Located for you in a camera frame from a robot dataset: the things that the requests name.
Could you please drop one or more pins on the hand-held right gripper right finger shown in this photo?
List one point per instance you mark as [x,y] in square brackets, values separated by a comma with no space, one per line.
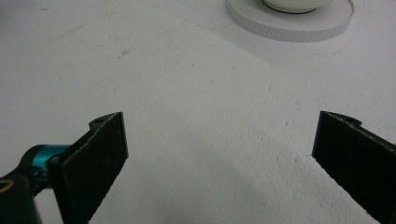
[358,161]

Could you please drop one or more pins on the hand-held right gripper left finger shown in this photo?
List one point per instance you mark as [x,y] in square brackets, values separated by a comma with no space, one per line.
[88,168]

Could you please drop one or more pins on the white round coaster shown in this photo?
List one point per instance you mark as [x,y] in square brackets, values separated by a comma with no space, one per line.
[289,26]

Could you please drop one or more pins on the white cup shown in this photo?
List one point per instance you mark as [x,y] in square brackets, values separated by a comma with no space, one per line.
[294,5]

